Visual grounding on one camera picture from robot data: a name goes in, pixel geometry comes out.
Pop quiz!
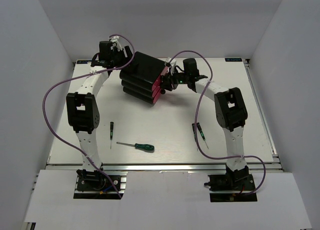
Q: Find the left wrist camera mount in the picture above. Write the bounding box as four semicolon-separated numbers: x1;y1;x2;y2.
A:
108;35;124;51

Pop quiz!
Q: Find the blue label sticker left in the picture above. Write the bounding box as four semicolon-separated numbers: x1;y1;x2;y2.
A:
76;60;92;64

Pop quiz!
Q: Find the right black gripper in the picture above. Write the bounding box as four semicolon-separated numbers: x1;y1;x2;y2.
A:
160;67;190;91

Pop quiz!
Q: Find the small green precision screwdriver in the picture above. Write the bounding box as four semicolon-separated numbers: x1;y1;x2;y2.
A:
109;121;114;149

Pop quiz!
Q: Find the black drawer cabinet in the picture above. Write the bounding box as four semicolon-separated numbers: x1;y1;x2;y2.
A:
119;51;165;105

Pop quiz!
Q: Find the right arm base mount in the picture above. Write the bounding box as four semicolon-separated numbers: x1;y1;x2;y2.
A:
203;166;258;203

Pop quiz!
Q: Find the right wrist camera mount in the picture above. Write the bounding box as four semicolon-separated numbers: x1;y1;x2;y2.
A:
165;57;177;74

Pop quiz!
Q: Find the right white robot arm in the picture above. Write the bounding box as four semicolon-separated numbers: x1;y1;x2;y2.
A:
160;57;248;190

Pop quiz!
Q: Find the large green handled screwdriver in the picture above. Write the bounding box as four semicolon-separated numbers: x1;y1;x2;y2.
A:
117;142;155;152

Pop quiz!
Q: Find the blue label sticker right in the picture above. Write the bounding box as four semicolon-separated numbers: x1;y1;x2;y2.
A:
225;57;243;62

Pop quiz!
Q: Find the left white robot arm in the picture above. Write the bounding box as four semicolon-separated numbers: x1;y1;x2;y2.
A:
66;35;133;172

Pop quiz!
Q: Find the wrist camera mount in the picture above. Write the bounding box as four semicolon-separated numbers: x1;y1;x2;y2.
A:
108;35;124;51
165;57;177;74

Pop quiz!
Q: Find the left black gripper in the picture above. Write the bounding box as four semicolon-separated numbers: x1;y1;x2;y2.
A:
110;46;139;71

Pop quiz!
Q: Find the pink top drawer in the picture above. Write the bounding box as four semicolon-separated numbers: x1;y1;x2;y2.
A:
152;66;168;91

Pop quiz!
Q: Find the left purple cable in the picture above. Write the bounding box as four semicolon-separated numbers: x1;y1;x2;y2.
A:
42;34;136;200

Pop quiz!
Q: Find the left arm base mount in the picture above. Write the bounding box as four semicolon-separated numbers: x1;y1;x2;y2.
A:
73;169;126;200

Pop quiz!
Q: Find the white foreground board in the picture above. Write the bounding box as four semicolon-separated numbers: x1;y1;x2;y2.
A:
25;170;311;230

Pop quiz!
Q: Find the blue label sticker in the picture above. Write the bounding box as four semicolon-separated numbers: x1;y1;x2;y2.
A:
225;57;243;62
76;60;92;64

